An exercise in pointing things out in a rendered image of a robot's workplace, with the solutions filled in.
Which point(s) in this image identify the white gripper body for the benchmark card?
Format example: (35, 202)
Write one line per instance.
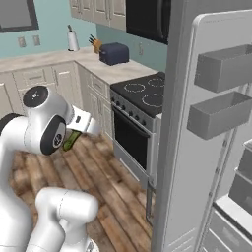
(93, 127)

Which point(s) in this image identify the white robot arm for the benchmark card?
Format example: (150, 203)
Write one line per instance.
(19, 138)

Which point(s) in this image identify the green squash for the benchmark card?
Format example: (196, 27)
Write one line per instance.
(71, 141)

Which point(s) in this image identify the grey freezer drawer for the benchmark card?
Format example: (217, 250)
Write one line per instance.
(226, 236)

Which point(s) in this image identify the beige base cabinets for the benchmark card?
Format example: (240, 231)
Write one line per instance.
(36, 77)
(98, 98)

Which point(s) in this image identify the black oven door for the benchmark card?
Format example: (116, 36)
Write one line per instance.
(131, 144)

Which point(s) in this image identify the silver stove with black hob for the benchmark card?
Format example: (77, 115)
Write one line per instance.
(144, 95)

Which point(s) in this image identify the dark blue toaster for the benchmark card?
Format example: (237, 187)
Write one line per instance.
(114, 53)

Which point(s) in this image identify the wooden knife block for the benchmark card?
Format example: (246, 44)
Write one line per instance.
(96, 45)

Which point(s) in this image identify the grey fridge door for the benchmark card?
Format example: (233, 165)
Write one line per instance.
(177, 138)

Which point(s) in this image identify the white paper towel roll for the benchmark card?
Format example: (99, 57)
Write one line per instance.
(73, 41)

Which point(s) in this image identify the beige upper cabinets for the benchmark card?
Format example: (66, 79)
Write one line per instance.
(98, 11)

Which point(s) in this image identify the black microwave oven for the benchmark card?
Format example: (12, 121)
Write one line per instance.
(147, 18)

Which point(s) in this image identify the grey door bin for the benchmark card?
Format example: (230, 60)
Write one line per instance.
(223, 70)
(216, 118)

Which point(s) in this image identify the dark framed window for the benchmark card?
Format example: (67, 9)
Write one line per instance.
(14, 13)

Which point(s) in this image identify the grey fridge drawer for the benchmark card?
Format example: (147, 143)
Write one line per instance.
(246, 160)
(242, 192)

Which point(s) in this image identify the beige wall outlet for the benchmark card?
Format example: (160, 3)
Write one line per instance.
(140, 48)
(36, 40)
(22, 41)

